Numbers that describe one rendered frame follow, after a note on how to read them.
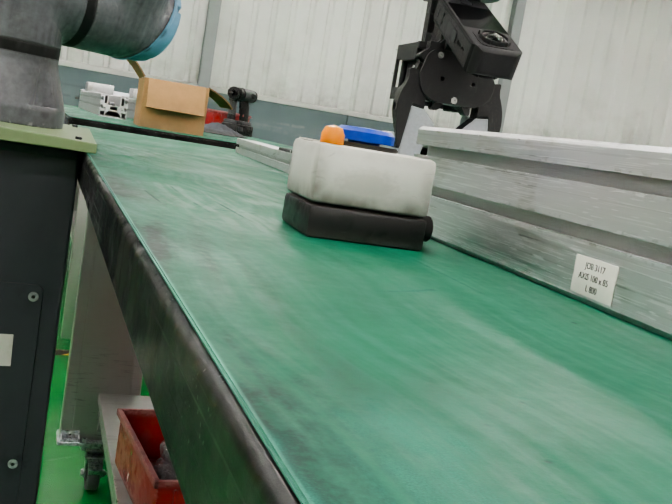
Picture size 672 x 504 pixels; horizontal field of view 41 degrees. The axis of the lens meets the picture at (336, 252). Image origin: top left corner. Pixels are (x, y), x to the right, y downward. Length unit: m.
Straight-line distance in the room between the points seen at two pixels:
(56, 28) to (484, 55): 0.62
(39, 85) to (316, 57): 11.00
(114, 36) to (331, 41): 11.00
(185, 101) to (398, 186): 2.27
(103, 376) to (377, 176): 1.50
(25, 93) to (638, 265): 0.86
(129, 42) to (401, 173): 0.73
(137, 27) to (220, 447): 1.05
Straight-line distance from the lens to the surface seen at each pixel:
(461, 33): 0.77
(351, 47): 12.28
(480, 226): 0.61
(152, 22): 1.26
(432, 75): 0.81
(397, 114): 0.81
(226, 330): 0.28
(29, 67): 1.17
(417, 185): 0.58
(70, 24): 1.21
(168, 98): 2.82
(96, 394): 2.03
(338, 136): 0.57
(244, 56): 11.89
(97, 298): 1.97
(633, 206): 0.46
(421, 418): 0.23
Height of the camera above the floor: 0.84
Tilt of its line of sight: 7 degrees down
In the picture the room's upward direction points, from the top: 9 degrees clockwise
